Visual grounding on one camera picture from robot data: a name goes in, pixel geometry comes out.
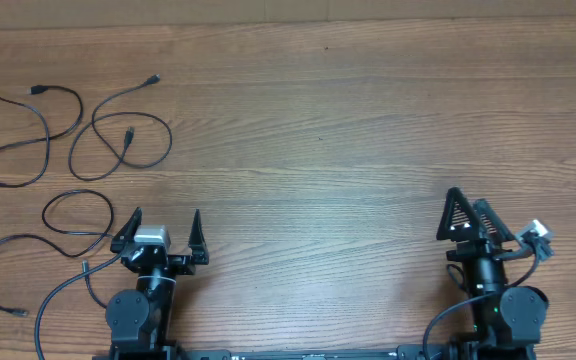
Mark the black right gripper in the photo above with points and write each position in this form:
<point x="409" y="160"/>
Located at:
<point x="470" y="229"/>

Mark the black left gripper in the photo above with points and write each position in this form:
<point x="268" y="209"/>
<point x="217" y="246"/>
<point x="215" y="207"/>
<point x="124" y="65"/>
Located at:
<point x="184" y="264"/>

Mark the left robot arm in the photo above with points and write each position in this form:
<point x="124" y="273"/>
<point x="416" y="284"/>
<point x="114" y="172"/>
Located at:
<point x="139" y="318"/>

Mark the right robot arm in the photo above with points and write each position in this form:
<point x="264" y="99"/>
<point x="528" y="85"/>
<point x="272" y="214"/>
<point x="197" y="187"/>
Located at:
<point x="493" y="264"/>

